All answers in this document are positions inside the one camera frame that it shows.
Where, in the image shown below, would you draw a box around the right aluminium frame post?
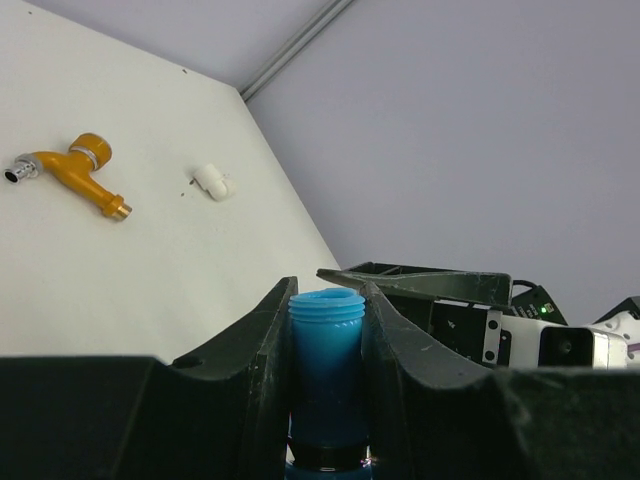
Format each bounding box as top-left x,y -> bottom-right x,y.
239,0 -> 355,103

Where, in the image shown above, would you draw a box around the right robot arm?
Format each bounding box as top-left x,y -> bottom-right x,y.
317,262 -> 639,369

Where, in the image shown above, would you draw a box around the white elbow fitting far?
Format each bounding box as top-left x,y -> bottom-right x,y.
193,164 -> 236,202

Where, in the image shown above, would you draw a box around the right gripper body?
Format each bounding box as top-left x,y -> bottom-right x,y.
387,295 -> 512,367

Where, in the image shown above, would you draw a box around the blue water faucet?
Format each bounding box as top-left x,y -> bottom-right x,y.
285,288 -> 372,479

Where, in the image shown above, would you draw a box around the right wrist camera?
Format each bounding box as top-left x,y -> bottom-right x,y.
502,311 -> 639,369

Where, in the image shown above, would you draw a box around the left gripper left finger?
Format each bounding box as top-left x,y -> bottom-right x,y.
1,277 -> 298,479

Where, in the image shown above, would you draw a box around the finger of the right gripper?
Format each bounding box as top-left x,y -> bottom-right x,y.
316,262 -> 513,306

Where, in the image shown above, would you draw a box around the orange water faucet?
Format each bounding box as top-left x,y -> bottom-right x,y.
3,133 -> 132,221

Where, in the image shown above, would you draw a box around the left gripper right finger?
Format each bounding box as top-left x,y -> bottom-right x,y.
362,284 -> 639,479

